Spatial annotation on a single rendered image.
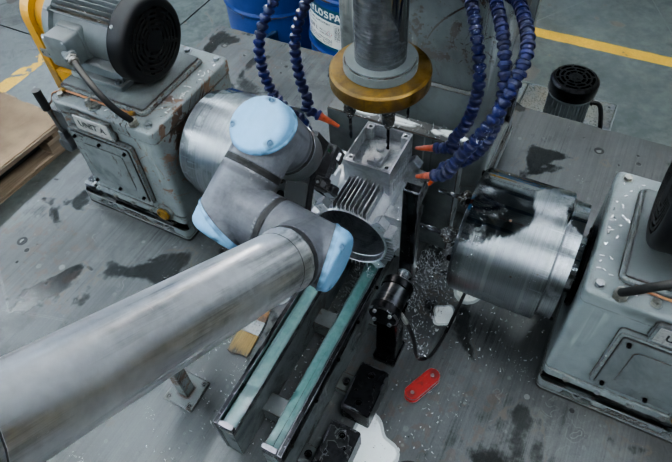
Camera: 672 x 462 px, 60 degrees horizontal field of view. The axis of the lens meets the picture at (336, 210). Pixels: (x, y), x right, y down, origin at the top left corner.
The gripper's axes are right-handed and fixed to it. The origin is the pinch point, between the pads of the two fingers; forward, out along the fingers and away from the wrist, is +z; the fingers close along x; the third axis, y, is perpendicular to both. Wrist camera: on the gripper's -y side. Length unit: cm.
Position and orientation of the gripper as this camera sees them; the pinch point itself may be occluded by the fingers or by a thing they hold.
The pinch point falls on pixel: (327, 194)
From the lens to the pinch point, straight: 115.9
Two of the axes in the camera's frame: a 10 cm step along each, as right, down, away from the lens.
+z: 2.7, 2.0, 9.4
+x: -8.9, -3.2, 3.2
